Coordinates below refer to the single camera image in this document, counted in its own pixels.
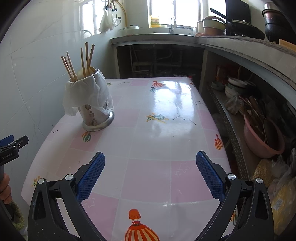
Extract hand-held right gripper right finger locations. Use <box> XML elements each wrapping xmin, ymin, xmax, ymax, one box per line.
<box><xmin>196</xmin><ymin>151</ymin><xmax>274</xmax><ymax>241</ymax></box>

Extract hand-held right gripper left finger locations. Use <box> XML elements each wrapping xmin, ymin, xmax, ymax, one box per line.
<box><xmin>28</xmin><ymin>152</ymin><xmax>105</xmax><ymax>241</ymax></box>

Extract metal utensil holder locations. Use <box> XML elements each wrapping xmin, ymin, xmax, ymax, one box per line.
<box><xmin>82</xmin><ymin>102</ymin><xmax>115</xmax><ymax>132</ymax></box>

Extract white plastic bag liner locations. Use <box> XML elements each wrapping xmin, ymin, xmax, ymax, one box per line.
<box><xmin>63</xmin><ymin>70</ymin><xmax>114</xmax><ymax>116</ymax></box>

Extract pile of wooden utensils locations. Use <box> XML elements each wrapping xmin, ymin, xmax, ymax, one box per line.
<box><xmin>238</xmin><ymin>94</ymin><xmax>281</xmax><ymax>142</ymax></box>

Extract person's left hand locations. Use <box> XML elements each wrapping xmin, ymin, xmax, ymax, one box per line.
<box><xmin>0</xmin><ymin>174</ymin><xmax>12</xmax><ymax>204</ymax></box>

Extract bag of yellow grain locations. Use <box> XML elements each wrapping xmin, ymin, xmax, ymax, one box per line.
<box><xmin>251</xmin><ymin>159</ymin><xmax>273</xmax><ymax>188</ymax></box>

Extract pink plastic basin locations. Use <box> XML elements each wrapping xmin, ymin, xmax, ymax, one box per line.
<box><xmin>243</xmin><ymin>115</ymin><xmax>285</xmax><ymax>159</ymax></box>

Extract pink printed tablecloth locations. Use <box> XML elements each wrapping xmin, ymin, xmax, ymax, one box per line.
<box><xmin>21</xmin><ymin>77</ymin><xmax>232</xmax><ymax>241</ymax></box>

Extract yellow plastic bag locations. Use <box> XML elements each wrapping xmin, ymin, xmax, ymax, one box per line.
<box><xmin>269</xmin><ymin>183</ymin><xmax>296</xmax><ymax>230</ymax></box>

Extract crumpled clear plastic bag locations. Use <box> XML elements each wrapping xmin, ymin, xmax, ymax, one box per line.
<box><xmin>223</xmin><ymin>95</ymin><xmax>244</xmax><ymax>115</ymax></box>

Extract stack of white bowls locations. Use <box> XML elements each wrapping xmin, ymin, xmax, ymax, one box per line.
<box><xmin>224</xmin><ymin>77</ymin><xmax>248</xmax><ymax>98</ymax></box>

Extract sink drain pipes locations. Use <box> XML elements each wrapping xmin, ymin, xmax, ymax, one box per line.
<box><xmin>129</xmin><ymin>45</ymin><xmax>185</xmax><ymax>77</ymax></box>

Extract hanging white plastic bag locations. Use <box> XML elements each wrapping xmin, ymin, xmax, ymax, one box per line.
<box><xmin>99</xmin><ymin>8</ymin><xmax>122</xmax><ymax>33</ymax></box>

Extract concrete kitchen counter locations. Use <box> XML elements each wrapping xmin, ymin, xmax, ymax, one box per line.
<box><xmin>110</xmin><ymin>32</ymin><xmax>296</xmax><ymax>98</ymax></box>

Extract black wok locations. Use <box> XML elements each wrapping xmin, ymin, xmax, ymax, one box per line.
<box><xmin>210</xmin><ymin>8</ymin><xmax>265</xmax><ymax>40</ymax></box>

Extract steel pot with lid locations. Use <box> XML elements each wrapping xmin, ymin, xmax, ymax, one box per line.
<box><xmin>119</xmin><ymin>25</ymin><xmax>141</xmax><ymax>36</ymax></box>

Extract yellow container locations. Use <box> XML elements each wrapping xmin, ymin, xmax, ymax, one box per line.
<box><xmin>150</xmin><ymin>15</ymin><xmax>161</xmax><ymax>28</ymax></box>

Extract dark stockpot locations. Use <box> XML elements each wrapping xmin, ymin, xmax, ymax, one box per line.
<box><xmin>262</xmin><ymin>2</ymin><xmax>292</xmax><ymax>43</ymax></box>

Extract window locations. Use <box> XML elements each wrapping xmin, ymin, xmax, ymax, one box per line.
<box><xmin>148</xmin><ymin>0</ymin><xmax>201</xmax><ymax>27</ymax></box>

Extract wall water valves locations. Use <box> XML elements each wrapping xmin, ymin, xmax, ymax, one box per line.
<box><xmin>102</xmin><ymin>0</ymin><xmax>118</xmax><ymax>12</ymax></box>

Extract yellow hose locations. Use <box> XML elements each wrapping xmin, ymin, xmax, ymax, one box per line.
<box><xmin>113</xmin><ymin>0</ymin><xmax>129</xmax><ymax>27</ymax></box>

